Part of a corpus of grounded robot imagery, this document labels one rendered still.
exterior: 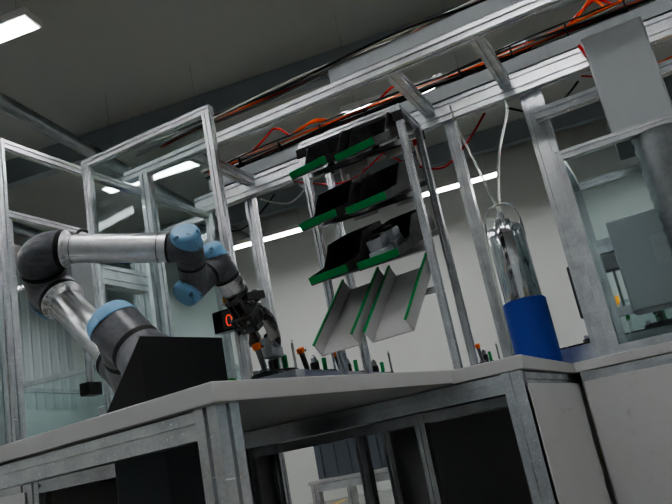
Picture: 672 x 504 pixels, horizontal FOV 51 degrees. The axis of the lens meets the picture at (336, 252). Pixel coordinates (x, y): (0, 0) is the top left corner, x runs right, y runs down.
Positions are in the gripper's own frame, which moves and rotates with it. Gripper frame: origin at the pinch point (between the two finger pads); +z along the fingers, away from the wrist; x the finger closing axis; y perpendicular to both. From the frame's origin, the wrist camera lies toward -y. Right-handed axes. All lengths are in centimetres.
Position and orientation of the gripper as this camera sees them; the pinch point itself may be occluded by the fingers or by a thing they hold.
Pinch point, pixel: (270, 341)
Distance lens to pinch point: 210.3
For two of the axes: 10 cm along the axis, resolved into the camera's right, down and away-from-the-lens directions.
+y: -2.1, 4.9, -8.4
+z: 4.4, 8.2, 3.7
